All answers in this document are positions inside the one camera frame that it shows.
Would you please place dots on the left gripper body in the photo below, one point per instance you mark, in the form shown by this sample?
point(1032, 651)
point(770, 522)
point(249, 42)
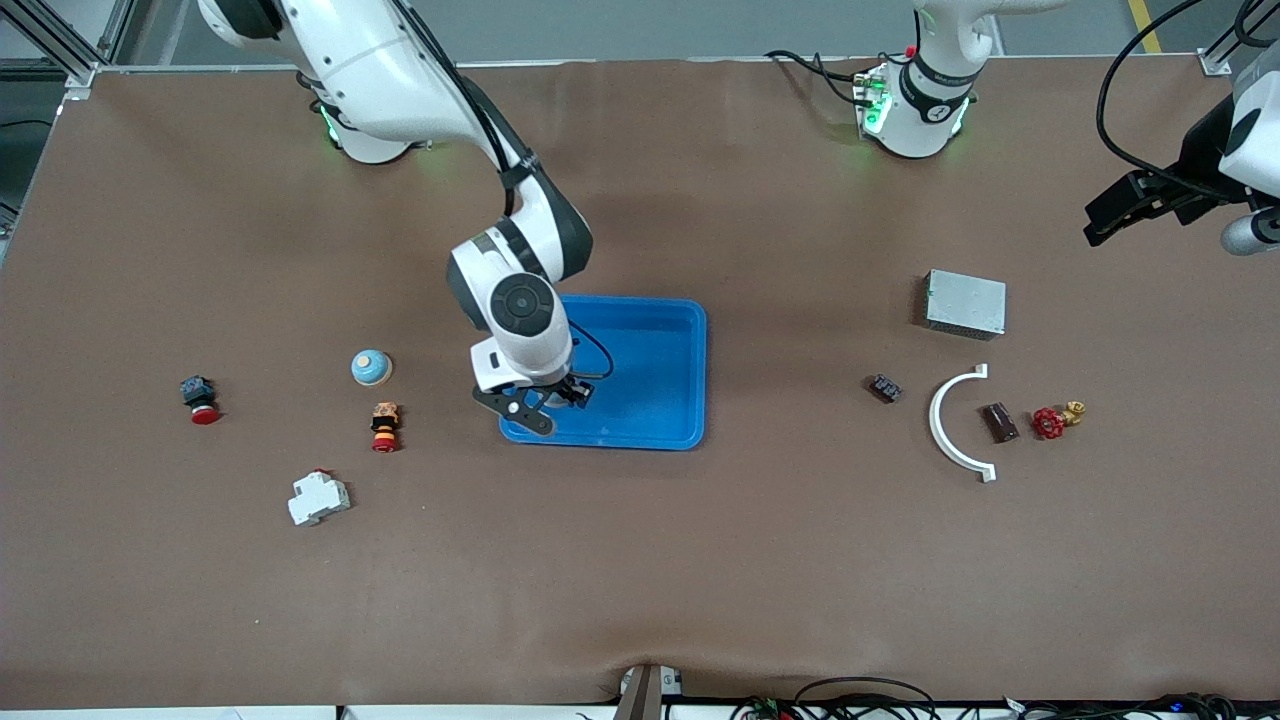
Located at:
point(1196, 158)

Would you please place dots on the blue dome call bell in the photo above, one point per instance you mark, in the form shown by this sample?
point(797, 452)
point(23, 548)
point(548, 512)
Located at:
point(370, 368)

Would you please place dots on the black cylindrical capacitor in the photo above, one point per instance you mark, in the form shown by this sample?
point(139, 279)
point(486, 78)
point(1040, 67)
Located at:
point(1000, 422)
point(884, 388)

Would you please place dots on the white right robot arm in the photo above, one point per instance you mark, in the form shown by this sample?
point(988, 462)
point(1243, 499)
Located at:
point(520, 300)

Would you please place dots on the blue plastic tray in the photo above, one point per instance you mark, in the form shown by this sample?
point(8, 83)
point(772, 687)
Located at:
point(650, 380)

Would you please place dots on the orange striped emergency stop button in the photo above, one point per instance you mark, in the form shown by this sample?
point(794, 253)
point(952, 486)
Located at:
point(385, 425)

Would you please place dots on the grey metal power supply box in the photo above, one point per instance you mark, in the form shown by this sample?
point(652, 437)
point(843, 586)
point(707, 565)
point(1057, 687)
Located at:
point(965, 303)

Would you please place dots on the white circuit breaker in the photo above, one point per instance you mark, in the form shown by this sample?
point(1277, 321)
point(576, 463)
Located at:
point(318, 498)

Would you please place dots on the red mushroom push button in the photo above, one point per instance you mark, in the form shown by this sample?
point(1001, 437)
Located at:
point(200, 398)

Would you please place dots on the aluminium frame post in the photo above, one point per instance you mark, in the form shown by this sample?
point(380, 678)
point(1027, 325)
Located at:
point(80, 75)
point(1215, 62)

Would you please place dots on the white curved plastic bracket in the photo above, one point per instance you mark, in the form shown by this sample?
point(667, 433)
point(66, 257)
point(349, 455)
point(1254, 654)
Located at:
point(935, 420)

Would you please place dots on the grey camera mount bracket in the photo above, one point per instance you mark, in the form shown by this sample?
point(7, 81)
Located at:
point(640, 695)

